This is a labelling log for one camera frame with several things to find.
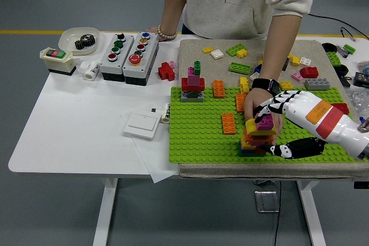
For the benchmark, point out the person's right hand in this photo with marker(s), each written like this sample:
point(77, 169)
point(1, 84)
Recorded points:
point(154, 28)

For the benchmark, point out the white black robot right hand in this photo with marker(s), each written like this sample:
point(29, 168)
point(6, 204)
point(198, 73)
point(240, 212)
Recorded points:
point(305, 107)

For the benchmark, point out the person's left hand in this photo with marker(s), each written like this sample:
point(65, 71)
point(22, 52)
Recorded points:
point(256, 99)

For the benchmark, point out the pink two-by-two brick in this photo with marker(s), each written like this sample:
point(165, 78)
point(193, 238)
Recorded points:
point(266, 123)

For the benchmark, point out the brick tower with yellow arch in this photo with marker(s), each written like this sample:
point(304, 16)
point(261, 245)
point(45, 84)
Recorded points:
point(250, 127)

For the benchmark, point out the red curved brick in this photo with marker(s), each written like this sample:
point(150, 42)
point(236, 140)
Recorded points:
point(309, 72)
point(344, 107)

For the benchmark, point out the person's right forearm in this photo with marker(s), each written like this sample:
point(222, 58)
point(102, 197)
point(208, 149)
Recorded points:
point(173, 4)

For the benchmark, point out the person's left forearm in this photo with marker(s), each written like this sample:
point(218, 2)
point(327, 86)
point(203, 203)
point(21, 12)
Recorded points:
point(279, 47)

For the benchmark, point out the orange two-by-four brick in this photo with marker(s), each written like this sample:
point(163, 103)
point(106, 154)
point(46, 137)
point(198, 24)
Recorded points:
point(218, 88)
point(228, 123)
point(240, 102)

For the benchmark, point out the white square brick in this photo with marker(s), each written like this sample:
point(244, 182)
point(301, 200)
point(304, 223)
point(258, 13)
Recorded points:
point(305, 61)
point(252, 76)
point(217, 53)

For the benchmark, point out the grey two-by-four brick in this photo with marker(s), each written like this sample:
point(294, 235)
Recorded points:
point(317, 84)

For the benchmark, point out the yellow square brick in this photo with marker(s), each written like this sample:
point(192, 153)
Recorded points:
point(287, 85)
point(295, 60)

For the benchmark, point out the blue two-by-two brick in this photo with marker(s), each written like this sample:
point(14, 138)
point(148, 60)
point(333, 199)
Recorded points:
point(257, 69)

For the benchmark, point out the pink flat brick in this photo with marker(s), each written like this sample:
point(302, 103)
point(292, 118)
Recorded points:
point(297, 76)

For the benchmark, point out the light green flat brick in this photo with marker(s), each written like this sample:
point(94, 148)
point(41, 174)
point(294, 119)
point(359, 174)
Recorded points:
point(239, 67)

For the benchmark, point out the small pink brick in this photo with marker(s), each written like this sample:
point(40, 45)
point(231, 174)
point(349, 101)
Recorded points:
point(172, 64)

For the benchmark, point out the red brick cluster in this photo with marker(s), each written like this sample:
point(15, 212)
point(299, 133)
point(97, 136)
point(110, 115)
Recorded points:
point(165, 71)

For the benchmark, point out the dark grey slope brick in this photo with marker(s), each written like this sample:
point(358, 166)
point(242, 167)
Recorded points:
point(286, 63)

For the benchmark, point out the brick tower with grey base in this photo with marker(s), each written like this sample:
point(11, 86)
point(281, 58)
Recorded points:
point(192, 84)

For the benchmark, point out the green studded baseplate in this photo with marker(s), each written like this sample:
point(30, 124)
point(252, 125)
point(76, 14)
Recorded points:
point(201, 142)

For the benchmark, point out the small light green brick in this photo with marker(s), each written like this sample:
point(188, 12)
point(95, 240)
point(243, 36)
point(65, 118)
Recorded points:
point(349, 47)

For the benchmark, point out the black smartwatch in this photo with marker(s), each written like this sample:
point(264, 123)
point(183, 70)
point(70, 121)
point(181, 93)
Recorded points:
point(261, 83)

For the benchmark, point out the grey emergency-stop control box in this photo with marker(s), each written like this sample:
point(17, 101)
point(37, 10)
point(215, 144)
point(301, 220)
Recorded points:
point(144, 67)

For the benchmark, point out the small black block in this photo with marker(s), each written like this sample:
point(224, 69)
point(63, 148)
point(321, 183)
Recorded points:
point(346, 81)

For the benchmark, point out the grey-brown mat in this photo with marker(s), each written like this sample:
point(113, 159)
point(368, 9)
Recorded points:
point(196, 53)

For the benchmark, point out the clear plastic bag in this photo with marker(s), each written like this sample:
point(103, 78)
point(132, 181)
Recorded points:
point(359, 99)

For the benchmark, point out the grey four-button control box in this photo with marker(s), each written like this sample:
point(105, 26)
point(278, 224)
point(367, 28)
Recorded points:
point(108, 68)

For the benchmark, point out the black button pad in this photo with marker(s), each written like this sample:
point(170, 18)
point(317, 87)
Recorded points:
point(361, 78)

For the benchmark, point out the black metal gear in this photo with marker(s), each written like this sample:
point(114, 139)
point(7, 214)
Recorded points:
point(82, 45)
point(88, 38)

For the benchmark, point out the small grey device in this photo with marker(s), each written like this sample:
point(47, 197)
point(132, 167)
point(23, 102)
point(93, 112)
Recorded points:
point(342, 51)

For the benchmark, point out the clear bag of blue parts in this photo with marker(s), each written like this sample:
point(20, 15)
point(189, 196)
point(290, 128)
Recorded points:
point(365, 68)

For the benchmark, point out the white pipe tee fitting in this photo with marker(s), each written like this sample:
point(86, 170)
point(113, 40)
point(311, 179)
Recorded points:
point(91, 71)

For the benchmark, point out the person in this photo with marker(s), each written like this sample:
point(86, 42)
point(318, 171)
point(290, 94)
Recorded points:
point(230, 12)

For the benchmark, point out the white plastic bowl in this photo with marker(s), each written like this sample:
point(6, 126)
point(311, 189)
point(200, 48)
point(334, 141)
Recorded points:
point(67, 40)

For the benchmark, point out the white printed cylinder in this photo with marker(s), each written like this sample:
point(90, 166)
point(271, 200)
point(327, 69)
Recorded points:
point(165, 115)

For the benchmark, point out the black table controller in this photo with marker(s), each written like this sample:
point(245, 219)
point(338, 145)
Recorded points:
point(361, 185)

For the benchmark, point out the silver floor socket box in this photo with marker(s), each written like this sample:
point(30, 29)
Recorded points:
point(266, 201)

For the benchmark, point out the white table leg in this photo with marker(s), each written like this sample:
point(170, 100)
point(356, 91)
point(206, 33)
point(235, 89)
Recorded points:
point(105, 214)
point(312, 217)

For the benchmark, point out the white wall switch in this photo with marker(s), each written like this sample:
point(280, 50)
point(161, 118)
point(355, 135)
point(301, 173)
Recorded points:
point(141, 126)

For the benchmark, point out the cream red-green switch box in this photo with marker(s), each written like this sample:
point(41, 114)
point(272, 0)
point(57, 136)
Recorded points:
point(57, 63)

